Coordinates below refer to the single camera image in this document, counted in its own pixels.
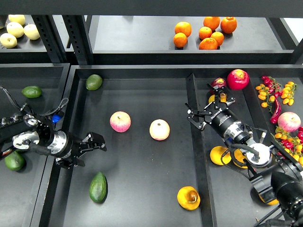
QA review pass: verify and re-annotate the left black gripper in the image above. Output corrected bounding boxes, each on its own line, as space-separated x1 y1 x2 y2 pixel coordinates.
55 132 107 169

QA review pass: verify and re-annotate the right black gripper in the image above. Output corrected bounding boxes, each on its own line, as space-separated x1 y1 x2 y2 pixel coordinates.
185 83 242 138

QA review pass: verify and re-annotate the green avocado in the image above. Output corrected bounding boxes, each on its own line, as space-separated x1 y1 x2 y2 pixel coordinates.
4 151 26 171
86 74 103 91
89 172 107 203

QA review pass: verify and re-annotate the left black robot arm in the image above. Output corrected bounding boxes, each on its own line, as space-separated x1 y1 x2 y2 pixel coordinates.
0 87 107 169

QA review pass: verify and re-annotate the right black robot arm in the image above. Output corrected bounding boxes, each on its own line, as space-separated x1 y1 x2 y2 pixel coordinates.
186 77 301 227

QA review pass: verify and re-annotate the green avocado at tray corner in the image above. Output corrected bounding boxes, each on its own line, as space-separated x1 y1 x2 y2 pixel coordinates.
86 74 103 91

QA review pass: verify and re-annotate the green avocado upper left tray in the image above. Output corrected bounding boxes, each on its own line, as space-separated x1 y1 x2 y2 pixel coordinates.
22 86 42 98

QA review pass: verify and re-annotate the pale yellow pear right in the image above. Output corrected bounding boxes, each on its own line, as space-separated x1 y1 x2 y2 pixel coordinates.
24 24 40 40

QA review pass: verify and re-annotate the pale yellow pear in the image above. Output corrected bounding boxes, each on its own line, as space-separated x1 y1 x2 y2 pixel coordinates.
6 22 24 38
0 33 18 49
8 14 26 26
24 24 40 40

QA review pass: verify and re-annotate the pale yellow pear front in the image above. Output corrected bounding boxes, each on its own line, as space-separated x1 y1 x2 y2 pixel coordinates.
0 33 18 49

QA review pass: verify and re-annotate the pale yellow pear centre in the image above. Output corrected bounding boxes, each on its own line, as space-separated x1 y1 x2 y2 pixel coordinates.
6 22 24 38

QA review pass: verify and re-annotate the pale yellow pear top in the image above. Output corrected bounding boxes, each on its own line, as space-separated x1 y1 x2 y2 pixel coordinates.
8 14 26 26

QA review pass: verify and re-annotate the dark red apple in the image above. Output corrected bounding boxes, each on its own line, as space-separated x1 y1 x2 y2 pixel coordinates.
210 78 227 94

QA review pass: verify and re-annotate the large red apple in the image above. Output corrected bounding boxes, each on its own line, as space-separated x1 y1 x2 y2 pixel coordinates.
226 69 250 90

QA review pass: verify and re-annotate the pink red apple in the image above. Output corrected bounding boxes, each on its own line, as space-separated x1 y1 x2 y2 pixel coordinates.
109 111 131 132

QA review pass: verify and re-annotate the pale pink apple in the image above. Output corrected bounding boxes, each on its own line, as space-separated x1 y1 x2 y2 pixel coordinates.
149 119 170 141

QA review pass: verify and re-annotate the upper cherry tomato cluster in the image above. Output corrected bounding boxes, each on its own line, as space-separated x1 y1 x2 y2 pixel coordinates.
255 76 297 110

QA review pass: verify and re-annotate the cherry tomato cluster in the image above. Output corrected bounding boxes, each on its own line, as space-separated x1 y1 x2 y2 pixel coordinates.
255 76 297 110
273 126 303 165

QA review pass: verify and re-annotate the orange front bottom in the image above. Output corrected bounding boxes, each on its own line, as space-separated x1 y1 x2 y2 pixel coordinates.
198 37 218 50

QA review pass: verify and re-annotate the orange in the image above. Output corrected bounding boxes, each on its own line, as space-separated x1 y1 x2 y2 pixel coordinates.
174 21 192 37
173 33 187 48
198 37 218 50
220 17 237 34
203 17 220 31

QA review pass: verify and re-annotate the red chili pepper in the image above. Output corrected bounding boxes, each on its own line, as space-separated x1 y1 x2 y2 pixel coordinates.
270 99 281 124

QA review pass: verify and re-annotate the orange right small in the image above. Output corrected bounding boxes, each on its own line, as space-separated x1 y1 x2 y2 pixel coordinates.
211 32 224 47

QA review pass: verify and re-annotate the orange small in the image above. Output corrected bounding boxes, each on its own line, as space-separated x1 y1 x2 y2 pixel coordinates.
198 26 213 40
211 32 224 47

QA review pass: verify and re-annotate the orange far left bottom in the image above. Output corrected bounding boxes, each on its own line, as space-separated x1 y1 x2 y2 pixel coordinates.
173 33 187 48

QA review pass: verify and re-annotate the orange centre small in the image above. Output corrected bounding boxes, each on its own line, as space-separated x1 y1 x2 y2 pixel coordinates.
198 26 213 40

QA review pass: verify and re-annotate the large black centre tray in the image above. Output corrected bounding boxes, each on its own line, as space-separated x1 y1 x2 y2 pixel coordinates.
30 65 303 227

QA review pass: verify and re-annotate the pink apple right tray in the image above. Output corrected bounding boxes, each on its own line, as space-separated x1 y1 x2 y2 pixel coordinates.
277 112 301 132

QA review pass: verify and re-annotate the orange far left top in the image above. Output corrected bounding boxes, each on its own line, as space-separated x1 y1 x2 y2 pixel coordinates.
174 21 192 37

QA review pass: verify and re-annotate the orange top right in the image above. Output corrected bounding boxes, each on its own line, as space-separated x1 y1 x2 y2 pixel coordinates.
220 17 237 34

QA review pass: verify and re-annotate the orange top centre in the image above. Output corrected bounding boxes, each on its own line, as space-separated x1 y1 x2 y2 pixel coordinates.
203 17 220 31

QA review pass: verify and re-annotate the lower cherry tomato cluster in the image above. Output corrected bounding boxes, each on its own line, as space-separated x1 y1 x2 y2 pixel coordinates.
273 126 303 165

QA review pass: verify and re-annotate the black metal shelf frame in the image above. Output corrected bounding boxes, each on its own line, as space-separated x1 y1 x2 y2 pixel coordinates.
0 0 303 64

